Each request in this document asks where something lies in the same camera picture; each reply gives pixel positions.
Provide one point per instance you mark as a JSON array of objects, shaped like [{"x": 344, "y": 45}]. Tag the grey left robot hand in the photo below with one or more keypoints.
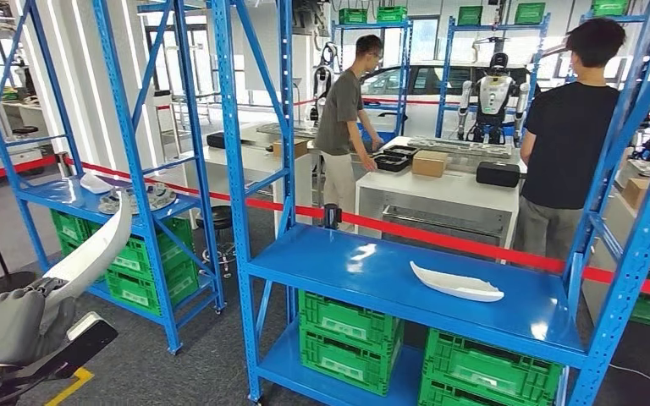
[{"x": 11, "y": 330}]

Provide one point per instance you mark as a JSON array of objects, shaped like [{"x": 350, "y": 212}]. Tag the white curved trim part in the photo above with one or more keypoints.
[
  {"x": 95, "y": 252},
  {"x": 457, "y": 286}
]

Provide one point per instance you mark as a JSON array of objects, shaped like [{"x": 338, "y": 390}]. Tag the blue steel shelf rack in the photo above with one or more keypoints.
[
  {"x": 386, "y": 274},
  {"x": 611, "y": 18},
  {"x": 130, "y": 140},
  {"x": 445, "y": 84},
  {"x": 403, "y": 84}
]

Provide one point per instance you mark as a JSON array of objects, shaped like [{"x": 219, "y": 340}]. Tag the white workbench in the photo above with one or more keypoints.
[
  {"x": 269, "y": 168},
  {"x": 622, "y": 235},
  {"x": 443, "y": 190}
]

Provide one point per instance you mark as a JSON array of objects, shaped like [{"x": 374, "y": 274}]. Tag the long grey moulded part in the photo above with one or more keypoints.
[
  {"x": 459, "y": 148},
  {"x": 269, "y": 130}
]

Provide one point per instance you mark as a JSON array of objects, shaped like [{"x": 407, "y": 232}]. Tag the black belt stanchion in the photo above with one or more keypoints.
[
  {"x": 64, "y": 165},
  {"x": 332, "y": 216},
  {"x": 11, "y": 283}
]

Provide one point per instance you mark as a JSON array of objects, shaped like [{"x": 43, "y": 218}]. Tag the white cabinet machine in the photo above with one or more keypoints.
[{"x": 22, "y": 157}]

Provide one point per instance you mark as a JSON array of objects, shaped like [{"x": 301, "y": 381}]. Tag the silver wheel cover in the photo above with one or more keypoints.
[{"x": 162, "y": 196}]

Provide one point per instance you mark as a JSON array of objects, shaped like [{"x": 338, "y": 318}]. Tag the black round stool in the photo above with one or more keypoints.
[{"x": 215, "y": 218}]

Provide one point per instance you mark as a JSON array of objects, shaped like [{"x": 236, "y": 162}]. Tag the black carry case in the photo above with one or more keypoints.
[
  {"x": 497, "y": 175},
  {"x": 217, "y": 140}
]

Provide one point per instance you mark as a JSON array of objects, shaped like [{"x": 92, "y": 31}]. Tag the person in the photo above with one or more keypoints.
[
  {"x": 342, "y": 112},
  {"x": 566, "y": 145}
]

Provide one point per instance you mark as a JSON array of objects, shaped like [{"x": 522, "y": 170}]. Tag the black foam tray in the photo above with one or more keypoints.
[
  {"x": 391, "y": 163},
  {"x": 401, "y": 151}
]

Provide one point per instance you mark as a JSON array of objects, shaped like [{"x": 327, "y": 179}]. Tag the white car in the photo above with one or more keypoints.
[{"x": 423, "y": 115}]

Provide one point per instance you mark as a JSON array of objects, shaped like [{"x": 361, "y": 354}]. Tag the black hoist bar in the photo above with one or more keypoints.
[{"x": 490, "y": 40}]

